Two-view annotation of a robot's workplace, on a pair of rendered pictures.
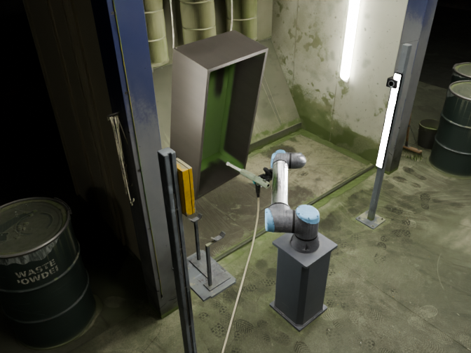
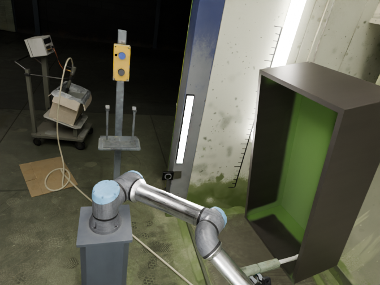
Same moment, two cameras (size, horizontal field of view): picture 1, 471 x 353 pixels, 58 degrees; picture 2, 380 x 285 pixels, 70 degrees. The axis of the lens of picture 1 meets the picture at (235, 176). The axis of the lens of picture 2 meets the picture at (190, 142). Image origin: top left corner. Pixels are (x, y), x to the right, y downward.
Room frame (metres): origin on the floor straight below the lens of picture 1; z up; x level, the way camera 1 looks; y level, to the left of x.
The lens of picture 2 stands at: (2.86, -1.43, 1.92)
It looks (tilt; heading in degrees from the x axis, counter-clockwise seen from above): 28 degrees down; 110
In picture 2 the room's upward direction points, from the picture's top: 10 degrees clockwise
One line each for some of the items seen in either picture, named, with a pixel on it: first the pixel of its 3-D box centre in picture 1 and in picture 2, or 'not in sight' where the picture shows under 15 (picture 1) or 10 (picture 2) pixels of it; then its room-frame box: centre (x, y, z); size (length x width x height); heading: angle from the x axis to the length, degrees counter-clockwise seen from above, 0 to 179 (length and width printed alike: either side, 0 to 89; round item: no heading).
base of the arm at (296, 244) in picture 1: (305, 237); (105, 216); (2.06, -0.45, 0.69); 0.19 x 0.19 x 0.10
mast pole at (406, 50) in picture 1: (386, 143); not in sight; (3.06, -1.26, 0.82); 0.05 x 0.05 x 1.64; 40
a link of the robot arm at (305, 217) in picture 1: (305, 221); (107, 198); (2.06, -0.44, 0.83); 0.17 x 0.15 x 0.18; 84
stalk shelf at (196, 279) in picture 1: (203, 274); (119, 142); (1.67, 0.19, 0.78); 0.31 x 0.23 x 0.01; 40
